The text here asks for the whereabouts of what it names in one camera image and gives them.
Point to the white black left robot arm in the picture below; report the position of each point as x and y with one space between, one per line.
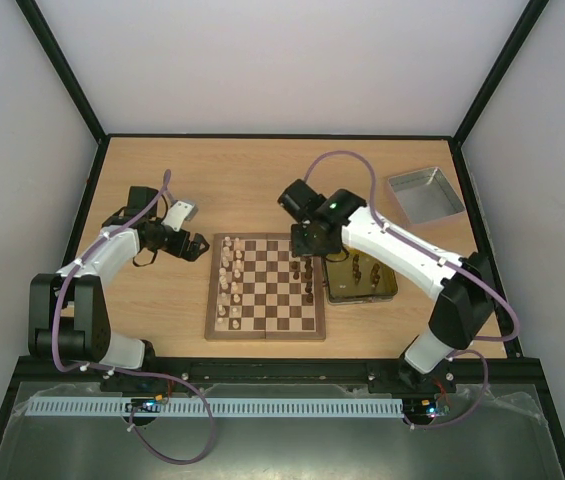
68 317

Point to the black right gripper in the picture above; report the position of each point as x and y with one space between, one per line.
307 241

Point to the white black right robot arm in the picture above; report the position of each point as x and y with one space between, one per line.
345 221

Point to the silver tin lid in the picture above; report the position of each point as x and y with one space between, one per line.
425 197

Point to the wooden chess board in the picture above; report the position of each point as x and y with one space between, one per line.
257 292

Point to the gold tin box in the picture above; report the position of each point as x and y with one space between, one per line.
356 277

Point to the black aluminium frame rail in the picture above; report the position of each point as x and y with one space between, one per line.
379 376

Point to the white slotted cable duct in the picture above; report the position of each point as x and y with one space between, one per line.
218 407

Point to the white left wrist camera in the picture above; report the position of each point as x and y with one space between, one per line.
179 212

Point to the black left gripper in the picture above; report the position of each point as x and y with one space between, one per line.
192 253

